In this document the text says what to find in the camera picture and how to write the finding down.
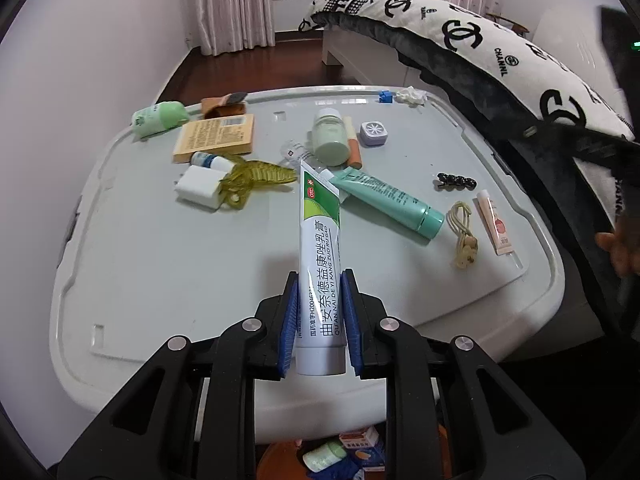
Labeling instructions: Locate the white round air freshener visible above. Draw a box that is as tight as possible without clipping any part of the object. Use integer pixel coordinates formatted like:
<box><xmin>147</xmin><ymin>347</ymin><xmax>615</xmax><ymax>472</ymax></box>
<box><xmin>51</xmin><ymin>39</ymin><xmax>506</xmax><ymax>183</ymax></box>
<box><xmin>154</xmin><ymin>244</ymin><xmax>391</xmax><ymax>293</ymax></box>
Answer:
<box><xmin>359</xmin><ymin>119</ymin><xmax>387</xmax><ymax>148</ymax></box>

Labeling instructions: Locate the orange white lip balm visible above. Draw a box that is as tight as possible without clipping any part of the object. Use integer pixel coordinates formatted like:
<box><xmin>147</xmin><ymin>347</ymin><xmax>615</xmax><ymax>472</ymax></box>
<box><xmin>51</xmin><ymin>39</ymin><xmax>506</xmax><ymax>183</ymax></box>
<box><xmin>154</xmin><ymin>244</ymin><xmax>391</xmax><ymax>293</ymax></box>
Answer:
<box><xmin>344</xmin><ymin>116</ymin><xmax>363</xmax><ymax>170</ymax></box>

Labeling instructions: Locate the black white printed blanket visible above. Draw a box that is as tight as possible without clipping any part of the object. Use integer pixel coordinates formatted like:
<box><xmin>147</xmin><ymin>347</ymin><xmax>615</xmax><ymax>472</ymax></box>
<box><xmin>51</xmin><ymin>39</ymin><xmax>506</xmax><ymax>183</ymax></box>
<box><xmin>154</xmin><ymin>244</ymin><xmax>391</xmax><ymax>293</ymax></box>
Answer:
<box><xmin>299</xmin><ymin>0</ymin><xmax>640</xmax><ymax>341</ymax></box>

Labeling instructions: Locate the black beaded hair clip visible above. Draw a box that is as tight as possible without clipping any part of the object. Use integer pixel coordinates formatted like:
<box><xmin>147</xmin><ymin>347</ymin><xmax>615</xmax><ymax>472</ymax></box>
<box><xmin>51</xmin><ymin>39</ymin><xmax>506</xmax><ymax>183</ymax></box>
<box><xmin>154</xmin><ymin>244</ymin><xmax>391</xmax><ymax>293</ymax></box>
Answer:
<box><xmin>436</xmin><ymin>172</ymin><xmax>476</xmax><ymax>192</ymax></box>

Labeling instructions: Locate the pale green jar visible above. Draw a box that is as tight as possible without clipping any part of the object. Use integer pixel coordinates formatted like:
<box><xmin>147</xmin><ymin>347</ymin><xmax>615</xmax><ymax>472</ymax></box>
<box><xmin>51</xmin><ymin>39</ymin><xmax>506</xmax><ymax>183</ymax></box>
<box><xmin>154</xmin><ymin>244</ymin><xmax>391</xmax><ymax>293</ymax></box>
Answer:
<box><xmin>311</xmin><ymin>108</ymin><xmax>350</xmax><ymax>167</ymax></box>

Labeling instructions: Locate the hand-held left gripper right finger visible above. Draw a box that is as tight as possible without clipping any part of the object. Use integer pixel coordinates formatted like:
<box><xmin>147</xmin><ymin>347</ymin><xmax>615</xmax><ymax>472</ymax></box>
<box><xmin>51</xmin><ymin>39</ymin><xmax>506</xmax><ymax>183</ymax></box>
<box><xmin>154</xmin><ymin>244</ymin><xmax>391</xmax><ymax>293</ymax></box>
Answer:
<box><xmin>340</xmin><ymin>269</ymin><xmax>586</xmax><ymax>480</ymax></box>

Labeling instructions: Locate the light green bottle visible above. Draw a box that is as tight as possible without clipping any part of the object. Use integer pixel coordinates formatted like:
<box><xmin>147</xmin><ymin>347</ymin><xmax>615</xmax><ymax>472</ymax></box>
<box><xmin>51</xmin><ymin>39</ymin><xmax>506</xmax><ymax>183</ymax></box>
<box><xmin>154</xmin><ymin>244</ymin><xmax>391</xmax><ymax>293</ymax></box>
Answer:
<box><xmin>131</xmin><ymin>101</ymin><xmax>191</xmax><ymax>141</ymax></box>

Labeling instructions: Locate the crumpled white tissue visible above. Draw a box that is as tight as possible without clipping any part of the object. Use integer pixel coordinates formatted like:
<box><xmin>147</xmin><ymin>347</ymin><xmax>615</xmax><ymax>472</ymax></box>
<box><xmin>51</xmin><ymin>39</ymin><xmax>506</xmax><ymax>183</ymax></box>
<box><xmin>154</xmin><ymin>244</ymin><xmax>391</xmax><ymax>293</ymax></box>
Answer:
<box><xmin>395</xmin><ymin>86</ymin><xmax>426</xmax><ymax>106</ymax></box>

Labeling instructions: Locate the pale green capped bottle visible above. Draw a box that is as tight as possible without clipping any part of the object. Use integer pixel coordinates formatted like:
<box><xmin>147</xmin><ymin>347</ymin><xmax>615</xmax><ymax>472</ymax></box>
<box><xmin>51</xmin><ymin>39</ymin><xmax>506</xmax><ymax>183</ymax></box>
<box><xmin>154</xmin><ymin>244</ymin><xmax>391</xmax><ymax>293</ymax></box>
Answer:
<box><xmin>302</xmin><ymin>439</ymin><xmax>347</xmax><ymax>473</ymax></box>

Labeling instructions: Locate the white cabinet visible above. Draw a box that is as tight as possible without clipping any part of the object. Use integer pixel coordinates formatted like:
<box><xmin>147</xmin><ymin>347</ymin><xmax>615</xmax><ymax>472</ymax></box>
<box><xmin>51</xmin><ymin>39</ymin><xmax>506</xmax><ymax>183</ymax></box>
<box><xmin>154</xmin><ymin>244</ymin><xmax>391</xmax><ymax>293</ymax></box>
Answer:
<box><xmin>530</xmin><ymin>5</ymin><xmax>631</xmax><ymax>126</ymax></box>

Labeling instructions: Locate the blue orange medicine box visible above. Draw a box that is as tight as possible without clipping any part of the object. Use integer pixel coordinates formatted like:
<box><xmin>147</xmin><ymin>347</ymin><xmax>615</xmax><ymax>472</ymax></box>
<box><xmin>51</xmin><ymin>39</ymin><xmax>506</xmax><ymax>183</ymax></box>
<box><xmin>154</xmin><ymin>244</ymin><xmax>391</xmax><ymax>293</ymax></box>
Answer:
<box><xmin>347</xmin><ymin>447</ymin><xmax>386</xmax><ymax>472</ymax></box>

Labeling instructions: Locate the teal cream tube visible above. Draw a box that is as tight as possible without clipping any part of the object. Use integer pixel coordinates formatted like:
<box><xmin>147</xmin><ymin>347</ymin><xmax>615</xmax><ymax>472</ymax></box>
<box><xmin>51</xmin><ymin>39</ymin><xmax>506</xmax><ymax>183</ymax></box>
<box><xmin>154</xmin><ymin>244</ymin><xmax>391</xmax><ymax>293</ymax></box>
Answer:
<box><xmin>330</xmin><ymin>169</ymin><xmax>446</xmax><ymax>239</ymax></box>

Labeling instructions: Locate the tan cardboard box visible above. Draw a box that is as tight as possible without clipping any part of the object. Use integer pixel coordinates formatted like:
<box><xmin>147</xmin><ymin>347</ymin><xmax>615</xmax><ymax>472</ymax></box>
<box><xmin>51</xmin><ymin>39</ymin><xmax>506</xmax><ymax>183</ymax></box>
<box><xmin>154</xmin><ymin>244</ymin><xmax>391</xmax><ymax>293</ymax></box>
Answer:
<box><xmin>172</xmin><ymin>114</ymin><xmax>255</xmax><ymax>163</ymax></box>

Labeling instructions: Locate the wooden chair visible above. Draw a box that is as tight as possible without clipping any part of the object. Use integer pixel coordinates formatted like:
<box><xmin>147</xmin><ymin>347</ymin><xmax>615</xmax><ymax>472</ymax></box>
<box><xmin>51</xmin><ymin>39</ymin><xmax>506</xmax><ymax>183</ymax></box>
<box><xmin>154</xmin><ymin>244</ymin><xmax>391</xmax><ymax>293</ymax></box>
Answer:
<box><xmin>487</xmin><ymin>10</ymin><xmax>531</xmax><ymax>36</ymax></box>

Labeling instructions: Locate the orange bin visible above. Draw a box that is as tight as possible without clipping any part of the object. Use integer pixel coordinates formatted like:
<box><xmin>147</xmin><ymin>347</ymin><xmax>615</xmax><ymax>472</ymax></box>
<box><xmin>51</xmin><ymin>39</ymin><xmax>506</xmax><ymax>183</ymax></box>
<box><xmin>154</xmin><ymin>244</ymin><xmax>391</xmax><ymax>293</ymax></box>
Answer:
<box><xmin>256</xmin><ymin>422</ymin><xmax>453</xmax><ymax>480</ymax></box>

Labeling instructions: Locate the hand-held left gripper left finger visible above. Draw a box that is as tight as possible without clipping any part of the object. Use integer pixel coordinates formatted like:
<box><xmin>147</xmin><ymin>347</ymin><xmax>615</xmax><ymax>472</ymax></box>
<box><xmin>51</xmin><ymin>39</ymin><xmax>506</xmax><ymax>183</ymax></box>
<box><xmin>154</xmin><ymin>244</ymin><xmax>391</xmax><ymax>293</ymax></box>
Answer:
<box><xmin>57</xmin><ymin>270</ymin><xmax>301</xmax><ymax>480</ymax></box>

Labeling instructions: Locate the beige hair tie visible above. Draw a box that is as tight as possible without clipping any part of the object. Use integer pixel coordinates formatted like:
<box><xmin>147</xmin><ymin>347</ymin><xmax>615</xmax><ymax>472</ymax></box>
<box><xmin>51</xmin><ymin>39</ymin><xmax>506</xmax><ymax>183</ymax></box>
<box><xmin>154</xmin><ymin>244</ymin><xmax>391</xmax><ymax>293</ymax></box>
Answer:
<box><xmin>446</xmin><ymin>201</ymin><xmax>479</xmax><ymax>270</ymax></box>

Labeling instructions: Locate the small white box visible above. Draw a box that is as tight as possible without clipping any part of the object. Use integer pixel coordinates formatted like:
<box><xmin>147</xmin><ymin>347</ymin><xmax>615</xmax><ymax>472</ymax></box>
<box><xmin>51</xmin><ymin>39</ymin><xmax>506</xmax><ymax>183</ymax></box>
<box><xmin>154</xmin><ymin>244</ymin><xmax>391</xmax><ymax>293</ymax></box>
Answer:
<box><xmin>174</xmin><ymin>166</ymin><xmax>227</xmax><ymax>211</ymax></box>

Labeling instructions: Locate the white green ointment tube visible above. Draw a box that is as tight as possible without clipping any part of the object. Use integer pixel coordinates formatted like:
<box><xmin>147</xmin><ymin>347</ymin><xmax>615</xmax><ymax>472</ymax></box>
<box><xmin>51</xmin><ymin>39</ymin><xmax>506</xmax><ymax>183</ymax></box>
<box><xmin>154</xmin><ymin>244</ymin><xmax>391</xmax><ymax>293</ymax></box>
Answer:
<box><xmin>295</xmin><ymin>157</ymin><xmax>347</xmax><ymax>377</ymax></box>

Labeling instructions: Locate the white red medicine box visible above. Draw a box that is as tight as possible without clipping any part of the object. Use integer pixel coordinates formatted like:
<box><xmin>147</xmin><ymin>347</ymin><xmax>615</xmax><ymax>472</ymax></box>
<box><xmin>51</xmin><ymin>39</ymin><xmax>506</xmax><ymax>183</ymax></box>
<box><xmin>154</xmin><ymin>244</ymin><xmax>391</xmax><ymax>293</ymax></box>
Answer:
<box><xmin>339</xmin><ymin>427</ymin><xmax>383</xmax><ymax>453</ymax></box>

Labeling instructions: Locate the blue cloth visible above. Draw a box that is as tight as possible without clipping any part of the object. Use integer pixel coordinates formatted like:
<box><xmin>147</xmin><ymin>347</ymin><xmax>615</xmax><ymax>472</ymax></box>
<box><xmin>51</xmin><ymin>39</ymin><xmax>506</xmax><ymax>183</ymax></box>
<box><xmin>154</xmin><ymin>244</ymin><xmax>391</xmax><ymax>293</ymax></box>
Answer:
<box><xmin>310</xmin><ymin>460</ymin><xmax>362</xmax><ymax>480</ymax></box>

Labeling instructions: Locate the small clear bottle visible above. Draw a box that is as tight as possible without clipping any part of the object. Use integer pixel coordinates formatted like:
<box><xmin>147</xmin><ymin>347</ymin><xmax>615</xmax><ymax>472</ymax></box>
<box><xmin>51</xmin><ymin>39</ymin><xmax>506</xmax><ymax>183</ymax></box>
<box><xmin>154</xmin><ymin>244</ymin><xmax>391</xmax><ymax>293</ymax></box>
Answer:
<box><xmin>281</xmin><ymin>141</ymin><xmax>313</xmax><ymax>166</ymax></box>

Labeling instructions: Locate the small pink white tube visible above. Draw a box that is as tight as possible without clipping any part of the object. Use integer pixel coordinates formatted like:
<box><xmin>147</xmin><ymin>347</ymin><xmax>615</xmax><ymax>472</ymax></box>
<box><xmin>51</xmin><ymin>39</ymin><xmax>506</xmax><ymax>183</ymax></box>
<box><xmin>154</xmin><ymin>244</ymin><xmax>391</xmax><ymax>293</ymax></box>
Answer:
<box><xmin>475</xmin><ymin>189</ymin><xmax>516</xmax><ymax>256</ymax></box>

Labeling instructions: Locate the person's right hand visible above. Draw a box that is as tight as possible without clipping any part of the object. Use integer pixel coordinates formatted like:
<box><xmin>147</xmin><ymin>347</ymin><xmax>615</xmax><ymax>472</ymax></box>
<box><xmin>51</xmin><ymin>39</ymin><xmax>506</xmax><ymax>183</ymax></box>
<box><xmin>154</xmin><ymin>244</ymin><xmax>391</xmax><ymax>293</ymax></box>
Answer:
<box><xmin>595</xmin><ymin>205</ymin><xmax>640</xmax><ymax>278</ymax></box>

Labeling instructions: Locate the small blue white tube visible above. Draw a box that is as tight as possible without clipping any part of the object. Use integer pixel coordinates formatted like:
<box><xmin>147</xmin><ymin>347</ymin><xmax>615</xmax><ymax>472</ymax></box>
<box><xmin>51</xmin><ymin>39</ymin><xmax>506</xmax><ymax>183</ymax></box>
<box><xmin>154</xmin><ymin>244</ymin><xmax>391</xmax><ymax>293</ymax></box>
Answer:
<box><xmin>190</xmin><ymin>151</ymin><xmax>232</xmax><ymax>171</ymax></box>

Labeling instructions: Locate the yellow green hair claw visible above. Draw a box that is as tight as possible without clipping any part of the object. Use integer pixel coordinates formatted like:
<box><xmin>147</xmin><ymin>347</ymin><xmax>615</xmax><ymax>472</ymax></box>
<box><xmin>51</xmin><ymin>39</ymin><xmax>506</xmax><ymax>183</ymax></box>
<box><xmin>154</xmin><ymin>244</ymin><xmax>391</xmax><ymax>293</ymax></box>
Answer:
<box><xmin>216</xmin><ymin>157</ymin><xmax>300</xmax><ymax>209</ymax></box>

